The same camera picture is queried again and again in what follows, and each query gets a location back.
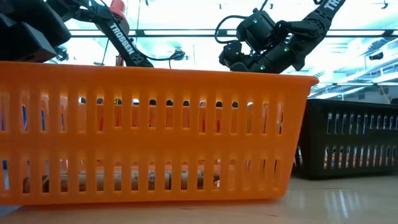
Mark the black plastic basket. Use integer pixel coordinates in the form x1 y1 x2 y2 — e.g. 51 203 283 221
292 98 398 180

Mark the orange plastic basket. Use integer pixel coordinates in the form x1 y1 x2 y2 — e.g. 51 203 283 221
0 61 320 207

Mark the round black ceiling spotlight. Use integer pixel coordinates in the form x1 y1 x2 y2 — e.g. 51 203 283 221
170 49 187 62

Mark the black ceiling spotlight cluster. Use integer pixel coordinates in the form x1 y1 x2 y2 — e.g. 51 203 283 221
54 45 70 62

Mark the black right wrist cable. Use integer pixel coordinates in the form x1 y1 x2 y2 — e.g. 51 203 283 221
214 14 249 44

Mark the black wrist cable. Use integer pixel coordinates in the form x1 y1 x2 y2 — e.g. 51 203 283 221
136 49 178 69
214 14 249 44

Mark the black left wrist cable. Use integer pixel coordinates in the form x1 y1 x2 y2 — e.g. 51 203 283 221
136 49 178 69

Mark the black lamp cable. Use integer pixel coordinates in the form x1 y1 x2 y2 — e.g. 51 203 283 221
101 39 110 66

